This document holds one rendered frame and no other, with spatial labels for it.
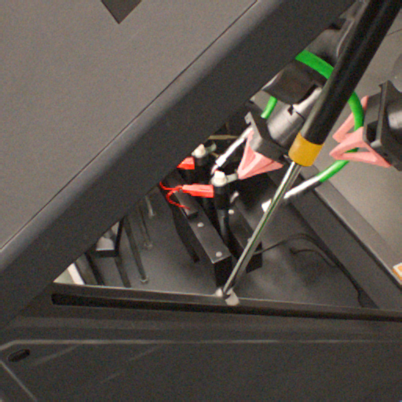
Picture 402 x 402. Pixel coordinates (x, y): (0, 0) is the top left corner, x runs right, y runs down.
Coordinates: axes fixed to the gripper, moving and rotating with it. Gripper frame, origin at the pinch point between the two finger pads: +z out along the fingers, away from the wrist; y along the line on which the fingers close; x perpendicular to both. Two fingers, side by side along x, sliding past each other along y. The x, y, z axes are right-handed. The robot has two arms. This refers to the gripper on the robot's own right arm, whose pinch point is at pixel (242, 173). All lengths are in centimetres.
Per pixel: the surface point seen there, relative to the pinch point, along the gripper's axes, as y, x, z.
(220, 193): 2.2, 2.0, 4.0
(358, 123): 0.9, 10.7, -20.9
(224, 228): -4.4, 1.9, 11.0
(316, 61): 12.1, 9.5, -24.2
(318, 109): 27, 32, -28
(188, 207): -0.5, -4.9, 15.0
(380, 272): -28.9, 13.1, -0.3
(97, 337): 34, 39, -9
